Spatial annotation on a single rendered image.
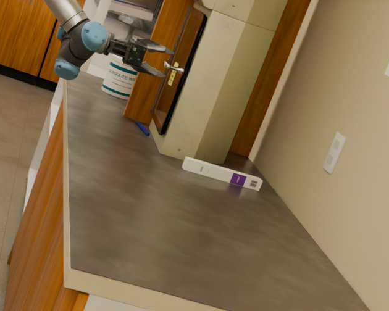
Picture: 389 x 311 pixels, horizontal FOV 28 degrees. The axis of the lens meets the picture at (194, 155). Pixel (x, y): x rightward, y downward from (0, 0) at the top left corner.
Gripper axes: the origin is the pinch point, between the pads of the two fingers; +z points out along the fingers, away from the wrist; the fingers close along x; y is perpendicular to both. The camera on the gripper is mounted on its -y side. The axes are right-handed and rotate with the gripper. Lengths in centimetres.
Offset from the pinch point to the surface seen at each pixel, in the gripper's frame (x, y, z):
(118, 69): -15, -58, -7
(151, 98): -16.6, -26.2, 3.9
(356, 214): -13, 64, 49
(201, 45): 9.8, 10.8, 6.3
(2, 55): -101, -490, -58
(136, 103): -20.0, -26.2, -0.4
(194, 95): -5.4, 10.8, 9.6
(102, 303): -31, 115, -17
